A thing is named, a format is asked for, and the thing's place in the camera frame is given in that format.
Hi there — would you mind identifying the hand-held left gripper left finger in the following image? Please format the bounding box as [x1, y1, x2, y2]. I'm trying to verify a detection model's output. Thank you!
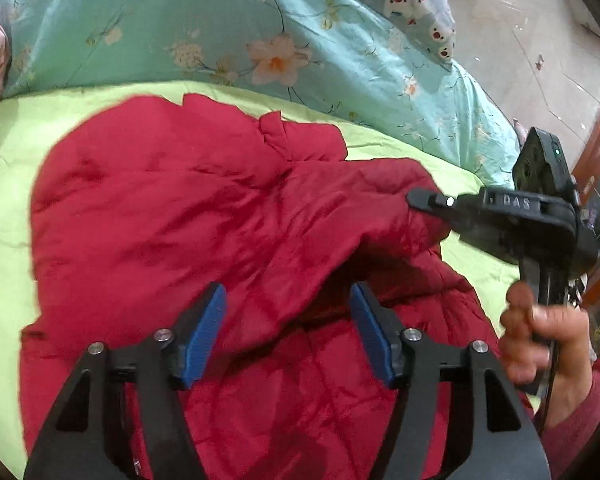
[24, 282, 228, 480]

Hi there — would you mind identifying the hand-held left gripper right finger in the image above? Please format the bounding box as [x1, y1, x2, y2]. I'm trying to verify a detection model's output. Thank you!
[349, 281, 551, 480]

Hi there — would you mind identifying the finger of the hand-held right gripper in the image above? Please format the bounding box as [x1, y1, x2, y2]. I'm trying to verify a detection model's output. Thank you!
[406, 188, 485, 242]

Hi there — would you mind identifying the red quilted padded garment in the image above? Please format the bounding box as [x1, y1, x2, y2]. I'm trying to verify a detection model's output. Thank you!
[19, 92, 536, 480]

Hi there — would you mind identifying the person's right forearm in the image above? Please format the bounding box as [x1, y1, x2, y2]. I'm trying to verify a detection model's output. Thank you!
[540, 355, 600, 480]

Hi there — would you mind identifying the person's right hand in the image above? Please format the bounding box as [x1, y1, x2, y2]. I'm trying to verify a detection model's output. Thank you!
[500, 280, 596, 431]

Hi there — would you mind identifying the bear print pillow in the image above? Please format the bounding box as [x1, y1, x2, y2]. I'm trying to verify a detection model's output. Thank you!
[305, 0, 456, 63]

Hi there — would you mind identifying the light green bed blanket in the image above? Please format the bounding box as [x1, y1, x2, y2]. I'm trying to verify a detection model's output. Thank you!
[0, 80, 546, 480]

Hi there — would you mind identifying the teal floral quilt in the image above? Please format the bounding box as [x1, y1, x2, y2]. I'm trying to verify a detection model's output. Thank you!
[0, 0, 523, 186]

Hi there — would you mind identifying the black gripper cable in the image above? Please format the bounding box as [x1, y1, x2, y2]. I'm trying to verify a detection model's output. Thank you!
[537, 340, 563, 441]

